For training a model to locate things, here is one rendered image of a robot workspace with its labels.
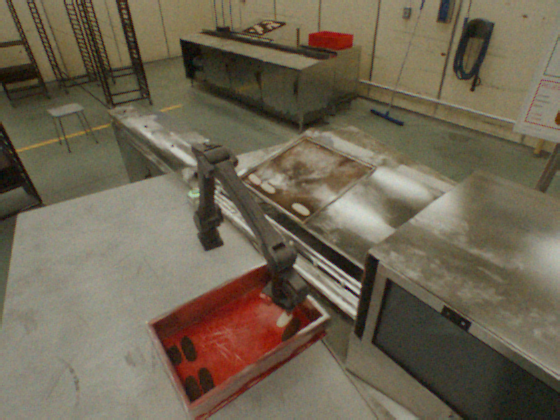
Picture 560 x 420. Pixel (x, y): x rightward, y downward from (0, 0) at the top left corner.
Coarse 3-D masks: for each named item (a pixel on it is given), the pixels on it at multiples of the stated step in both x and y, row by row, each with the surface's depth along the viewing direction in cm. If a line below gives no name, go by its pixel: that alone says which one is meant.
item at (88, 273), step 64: (128, 192) 181; (64, 256) 142; (128, 256) 141; (192, 256) 140; (256, 256) 140; (64, 320) 116; (128, 320) 116; (0, 384) 98; (64, 384) 98; (128, 384) 98; (256, 384) 97; (320, 384) 97
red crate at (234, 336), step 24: (216, 312) 117; (240, 312) 117; (264, 312) 117; (168, 336) 110; (192, 336) 110; (216, 336) 110; (240, 336) 109; (264, 336) 109; (216, 360) 103; (240, 360) 103; (288, 360) 102; (216, 384) 97; (216, 408) 91
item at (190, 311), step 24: (264, 264) 122; (216, 288) 113; (240, 288) 119; (168, 312) 106; (192, 312) 111; (312, 312) 109; (312, 336) 101; (168, 360) 93; (264, 360) 92; (240, 384) 90; (192, 408) 82
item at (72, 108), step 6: (54, 108) 403; (60, 108) 403; (66, 108) 402; (72, 108) 401; (78, 108) 400; (54, 114) 386; (60, 114) 385; (66, 114) 387; (78, 114) 424; (84, 114) 404; (54, 120) 407; (60, 120) 388; (54, 126) 411; (84, 126) 436; (60, 138) 422
